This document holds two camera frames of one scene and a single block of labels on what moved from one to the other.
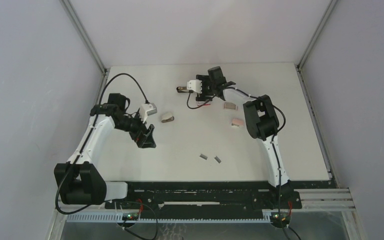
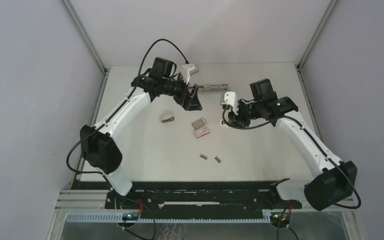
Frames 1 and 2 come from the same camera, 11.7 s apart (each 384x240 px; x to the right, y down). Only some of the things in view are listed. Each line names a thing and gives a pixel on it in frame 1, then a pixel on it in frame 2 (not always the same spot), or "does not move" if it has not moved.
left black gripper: (145, 139) → (191, 101)
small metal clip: (146, 109) → (188, 69)
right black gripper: (204, 96) → (237, 118)
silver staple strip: (217, 159) does not move
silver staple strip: (203, 156) does not move
